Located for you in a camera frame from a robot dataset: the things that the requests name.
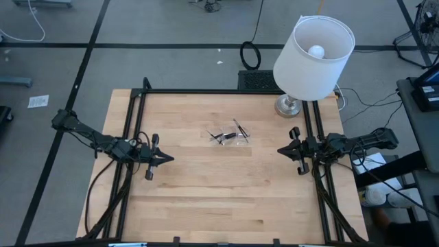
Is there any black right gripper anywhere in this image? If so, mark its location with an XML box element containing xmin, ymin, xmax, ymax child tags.
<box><xmin>276</xmin><ymin>126</ymin><xmax>322</xmax><ymax>176</ymax></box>

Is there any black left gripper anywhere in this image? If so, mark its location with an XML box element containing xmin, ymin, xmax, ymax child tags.
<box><xmin>135</xmin><ymin>133</ymin><xmax>175</xmax><ymax>181</ymax></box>

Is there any clear acrylic brush organizer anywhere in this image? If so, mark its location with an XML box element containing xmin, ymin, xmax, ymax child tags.
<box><xmin>207</xmin><ymin>125</ymin><xmax>252</xmax><ymax>147</ymax></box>

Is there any white shade silver table lamp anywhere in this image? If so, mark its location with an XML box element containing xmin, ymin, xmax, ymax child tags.
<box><xmin>273</xmin><ymin>14</ymin><xmax>356</xmax><ymax>119</ymax></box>

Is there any black perforated box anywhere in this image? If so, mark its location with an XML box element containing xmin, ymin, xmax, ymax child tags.
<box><xmin>237</xmin><ymin>69</ymin><xmax>275</xmax><ymax>91</ymax></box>

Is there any white cardboard box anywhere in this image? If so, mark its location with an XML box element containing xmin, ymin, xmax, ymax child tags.
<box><xmin>352</xmin><ymin>153</ymin><xmax>387</xmax><ymax>175</ymax></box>

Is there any white paper towel roll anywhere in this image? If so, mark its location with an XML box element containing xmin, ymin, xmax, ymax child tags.
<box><xmin>386</xmin><ymin>187</ymin><xmax>423</xmax><ymax>209</ymax></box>
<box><xmin>363</xmin><ymin>187</ymin><xmax>388</xmax><ymax>207</ymax></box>

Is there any grey side table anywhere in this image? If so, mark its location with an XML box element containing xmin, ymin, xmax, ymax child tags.
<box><xmin>396</xmin><ymin>78</ymin><xmax>439</xmax><ymax>172</ymax></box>

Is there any white paper sheet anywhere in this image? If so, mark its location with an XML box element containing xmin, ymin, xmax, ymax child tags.
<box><xmin>27</xmin><ymin>94</ymin><xmax>50</xmax><ymax>109</ymax></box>

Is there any person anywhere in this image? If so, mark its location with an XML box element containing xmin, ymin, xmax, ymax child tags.
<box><xmin>372</xmin><ymin>207</ymin><xmax>439</xmax><ymax>247</ymax></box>

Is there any black box with labels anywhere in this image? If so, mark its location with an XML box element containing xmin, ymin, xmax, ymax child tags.
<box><xmin>410</xmin><ymin>84</ymin><xmax>439</xmax><ymax>113</ymax></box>

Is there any blue screen laptop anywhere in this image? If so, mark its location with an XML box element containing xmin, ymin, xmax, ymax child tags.
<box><xmin>411</xmin><ymin>63</ymin><xmax>439</xmax><ymax>86</ymax></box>

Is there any black object on floor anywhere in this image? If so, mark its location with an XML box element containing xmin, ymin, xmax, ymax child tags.
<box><xmin>0</xmin><ymin>106</ymin><xmax>14</xmax><ymax>124</ymax></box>

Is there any grey desk foot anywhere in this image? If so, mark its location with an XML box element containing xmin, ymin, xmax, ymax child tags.
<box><xmin>12</xmin><ymin>0</ymin><xmax>73</xmax><ymax>8</ymax></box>
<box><xmin>0</xmin><ymin>76</ymin><xmax>34</xmax><ymax>89</ymax></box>

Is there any black floor fan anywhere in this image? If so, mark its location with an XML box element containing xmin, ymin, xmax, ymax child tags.
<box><xmin>392</xmin><ymin>0</ymin><xmax>439</xmax><ymax>69</ymax></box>

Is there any black left camera cable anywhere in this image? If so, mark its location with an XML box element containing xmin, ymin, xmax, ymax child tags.
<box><xmin>132</xmin><ymin>131</ymin><xmax>152</xmax><ymax>172</ymax></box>

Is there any black aluminium table frame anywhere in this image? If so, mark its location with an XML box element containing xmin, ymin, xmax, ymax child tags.
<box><xmin>82</xmin><ymin>77</ymin><xmax>370</xmax><ymax>247</ymax></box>

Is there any black coiled floor cable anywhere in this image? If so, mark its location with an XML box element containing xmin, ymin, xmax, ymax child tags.
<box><xmin>239</xmin><ymin>0</ymin><xmax>264</xmax><ymax>71</ymax></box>

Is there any black cable bundle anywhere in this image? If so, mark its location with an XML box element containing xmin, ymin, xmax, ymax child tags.
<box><xmin>202</xmin><ymin>0</ymin><xmax>222</xmax><ymax>14</ymax></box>

